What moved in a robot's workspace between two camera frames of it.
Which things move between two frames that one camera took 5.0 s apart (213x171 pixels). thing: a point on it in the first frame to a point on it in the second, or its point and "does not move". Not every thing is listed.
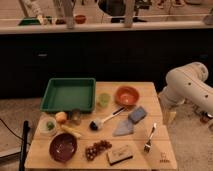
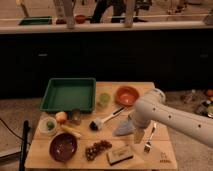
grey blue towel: (122, 127) does not move
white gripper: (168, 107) to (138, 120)
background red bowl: (80, 19) does not move
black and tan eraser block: (119, 155) does not move
